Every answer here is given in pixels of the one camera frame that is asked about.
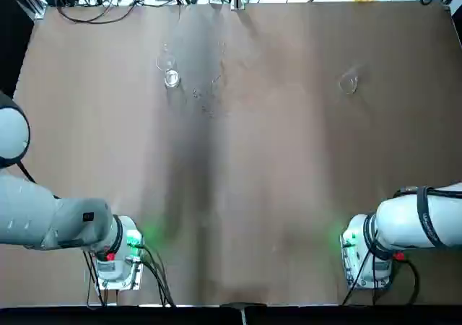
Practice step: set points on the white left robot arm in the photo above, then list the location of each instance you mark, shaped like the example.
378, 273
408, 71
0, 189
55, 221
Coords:
54, 216

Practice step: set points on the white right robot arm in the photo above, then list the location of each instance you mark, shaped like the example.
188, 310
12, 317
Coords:
397, 224

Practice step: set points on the clear glass beaker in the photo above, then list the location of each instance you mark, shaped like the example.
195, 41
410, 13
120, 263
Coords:
172, 78

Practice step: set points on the clear glass conical flask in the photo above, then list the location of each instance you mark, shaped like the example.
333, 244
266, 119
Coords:
349, 83

